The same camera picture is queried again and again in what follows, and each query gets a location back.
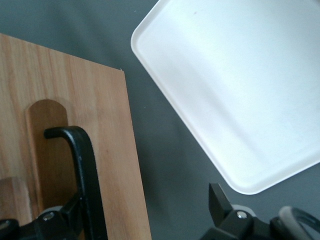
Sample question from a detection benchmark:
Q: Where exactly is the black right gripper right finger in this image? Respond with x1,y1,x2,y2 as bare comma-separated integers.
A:
199,182,273,240

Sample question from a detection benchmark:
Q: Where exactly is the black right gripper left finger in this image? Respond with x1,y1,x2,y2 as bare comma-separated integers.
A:
14,191,85,240

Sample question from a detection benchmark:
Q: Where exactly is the wooden drawer front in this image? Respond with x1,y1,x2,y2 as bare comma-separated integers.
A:
0,33,153,240

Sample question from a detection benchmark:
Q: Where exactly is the wooden two-drawer cabinet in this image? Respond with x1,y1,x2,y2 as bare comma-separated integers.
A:
0,33,153,240

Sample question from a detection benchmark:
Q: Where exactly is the white rectangular tray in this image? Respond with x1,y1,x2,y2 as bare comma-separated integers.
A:
130,0,320,196

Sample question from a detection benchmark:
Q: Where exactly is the grey looped cable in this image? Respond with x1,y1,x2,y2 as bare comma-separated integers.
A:
270,205,320,240

